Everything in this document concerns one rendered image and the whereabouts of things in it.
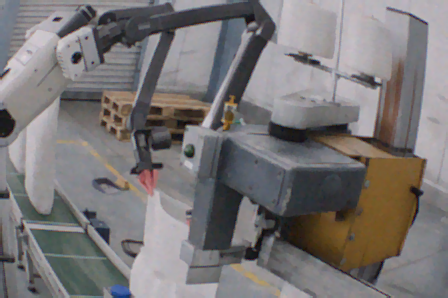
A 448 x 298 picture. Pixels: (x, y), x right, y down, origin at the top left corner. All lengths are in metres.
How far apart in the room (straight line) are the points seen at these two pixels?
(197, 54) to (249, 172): 8.88
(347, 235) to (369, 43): 0.47
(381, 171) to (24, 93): 1.02
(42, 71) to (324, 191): 0.85
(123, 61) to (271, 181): 8.31
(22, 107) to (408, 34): 1.17
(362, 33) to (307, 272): 0.58
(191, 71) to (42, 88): 8.53
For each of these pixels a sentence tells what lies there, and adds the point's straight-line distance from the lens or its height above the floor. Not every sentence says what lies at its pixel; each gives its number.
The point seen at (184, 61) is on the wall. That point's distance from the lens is 10.01.
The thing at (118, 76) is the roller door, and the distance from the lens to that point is 9.46.
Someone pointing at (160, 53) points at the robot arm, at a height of 1.42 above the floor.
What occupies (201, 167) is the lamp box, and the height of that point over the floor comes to 1.26.
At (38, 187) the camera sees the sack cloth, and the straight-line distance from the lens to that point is 3.25.
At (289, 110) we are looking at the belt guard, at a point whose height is 1.40.
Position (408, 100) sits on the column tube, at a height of 1.49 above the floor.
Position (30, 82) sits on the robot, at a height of 1.34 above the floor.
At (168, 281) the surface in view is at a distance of 1.77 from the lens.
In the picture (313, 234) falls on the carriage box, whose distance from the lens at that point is 1.54.
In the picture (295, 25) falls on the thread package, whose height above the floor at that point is 1.60.
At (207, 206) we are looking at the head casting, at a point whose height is 1.17.
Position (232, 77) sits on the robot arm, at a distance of 1.67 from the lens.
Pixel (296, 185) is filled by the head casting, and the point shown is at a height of 1.30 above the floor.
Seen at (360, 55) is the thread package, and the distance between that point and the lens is 1.41.
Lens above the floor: 1.59
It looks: 12 degrees down
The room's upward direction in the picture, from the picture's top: 11 degrees clockwise
